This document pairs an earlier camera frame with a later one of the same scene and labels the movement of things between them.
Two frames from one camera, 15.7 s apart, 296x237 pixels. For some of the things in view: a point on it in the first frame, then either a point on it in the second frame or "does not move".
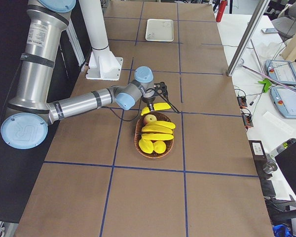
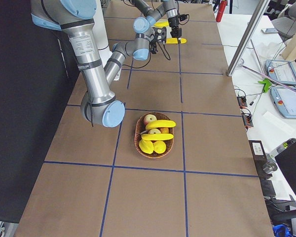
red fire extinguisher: [222, 5] does not move
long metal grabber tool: [270, 78] does not move
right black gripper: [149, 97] → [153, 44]
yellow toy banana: [157, 106] → [162, 23]
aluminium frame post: [248, 38] does not move
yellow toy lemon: [159, 146] does not move
